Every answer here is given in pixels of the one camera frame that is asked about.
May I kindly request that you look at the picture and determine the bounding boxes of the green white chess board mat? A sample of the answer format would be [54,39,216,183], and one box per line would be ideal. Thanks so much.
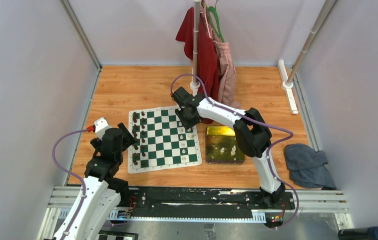
[127,105,202,174]

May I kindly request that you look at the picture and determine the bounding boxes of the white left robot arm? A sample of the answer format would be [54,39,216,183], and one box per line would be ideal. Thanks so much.
[52,117,136,240]

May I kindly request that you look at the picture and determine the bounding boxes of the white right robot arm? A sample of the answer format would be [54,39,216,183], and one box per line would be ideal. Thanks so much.
[171,87,286,209]

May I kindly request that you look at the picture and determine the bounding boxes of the yellow tray of white pieces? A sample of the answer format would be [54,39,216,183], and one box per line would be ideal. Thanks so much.
[205,125,246,165]

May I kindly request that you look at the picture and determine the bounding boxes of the white clothes rack pole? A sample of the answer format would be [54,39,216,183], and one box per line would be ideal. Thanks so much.
[190,0,201,95]

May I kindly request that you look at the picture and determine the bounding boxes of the red hanging garment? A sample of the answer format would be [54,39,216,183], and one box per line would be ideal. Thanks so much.
[175,6,220,125]

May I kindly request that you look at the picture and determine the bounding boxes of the pink hanging garment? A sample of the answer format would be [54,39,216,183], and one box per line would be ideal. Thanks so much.
[201,0,240,109]

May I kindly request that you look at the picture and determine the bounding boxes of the green clothes hanger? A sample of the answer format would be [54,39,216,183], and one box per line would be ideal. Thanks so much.
[205,0,225,42]

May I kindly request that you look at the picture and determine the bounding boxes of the white rack foot right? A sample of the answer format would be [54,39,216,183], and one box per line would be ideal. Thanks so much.
[277,59,299,115]

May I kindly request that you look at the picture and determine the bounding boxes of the grey cloth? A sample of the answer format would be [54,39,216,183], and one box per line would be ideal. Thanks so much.
[284,143,337,190]

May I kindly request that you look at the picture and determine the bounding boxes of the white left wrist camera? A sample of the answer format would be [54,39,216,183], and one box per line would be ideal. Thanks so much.
[94,117,112,140]

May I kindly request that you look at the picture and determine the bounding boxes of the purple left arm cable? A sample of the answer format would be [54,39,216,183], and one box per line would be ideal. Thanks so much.
[51,129,94,240]

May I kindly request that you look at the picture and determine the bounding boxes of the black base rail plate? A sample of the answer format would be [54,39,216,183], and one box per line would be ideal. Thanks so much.
[118,186,296,219]

